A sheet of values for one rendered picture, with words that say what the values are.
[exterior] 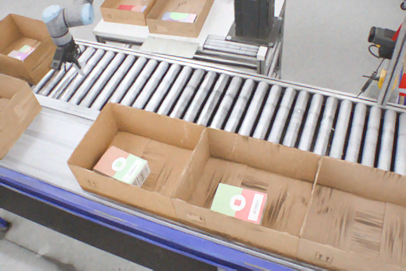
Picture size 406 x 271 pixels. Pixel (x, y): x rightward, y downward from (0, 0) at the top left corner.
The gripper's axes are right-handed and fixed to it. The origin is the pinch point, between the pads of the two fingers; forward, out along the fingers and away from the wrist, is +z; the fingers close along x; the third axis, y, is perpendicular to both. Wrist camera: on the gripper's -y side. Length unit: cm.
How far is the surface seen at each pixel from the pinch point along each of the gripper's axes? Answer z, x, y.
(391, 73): -14, -143, 27
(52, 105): -8.9, -10.5, -27.0
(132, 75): 5.7, -25.8, 12.4
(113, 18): 2.3, 5.3, 48.4
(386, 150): 5, -148, 3
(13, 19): -7, 56, 23
